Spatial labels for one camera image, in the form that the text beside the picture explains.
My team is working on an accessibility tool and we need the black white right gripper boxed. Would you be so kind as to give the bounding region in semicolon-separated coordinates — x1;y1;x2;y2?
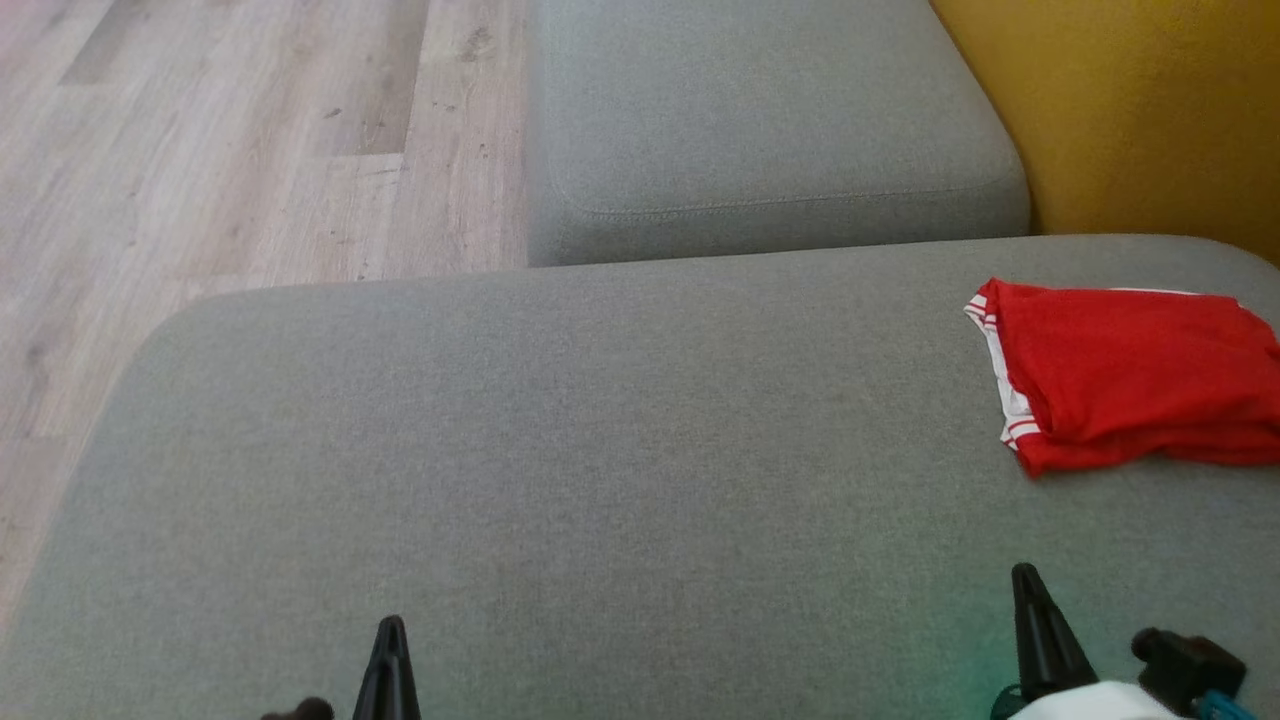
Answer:
1005;563;1186;720

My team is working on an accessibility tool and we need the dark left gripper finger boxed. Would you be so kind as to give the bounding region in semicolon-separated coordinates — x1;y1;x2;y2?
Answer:
352;616;391;720
390;616;423;720

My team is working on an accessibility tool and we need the red shirt with white stripes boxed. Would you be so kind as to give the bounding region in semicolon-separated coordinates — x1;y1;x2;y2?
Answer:
963;277;1280;479

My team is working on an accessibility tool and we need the wide yellow sofa backrest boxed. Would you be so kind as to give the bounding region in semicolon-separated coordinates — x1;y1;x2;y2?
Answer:
930;0;1280;266

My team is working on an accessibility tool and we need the large grey sofa seat cushion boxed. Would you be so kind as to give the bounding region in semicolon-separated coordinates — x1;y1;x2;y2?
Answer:
525;0;1033;268

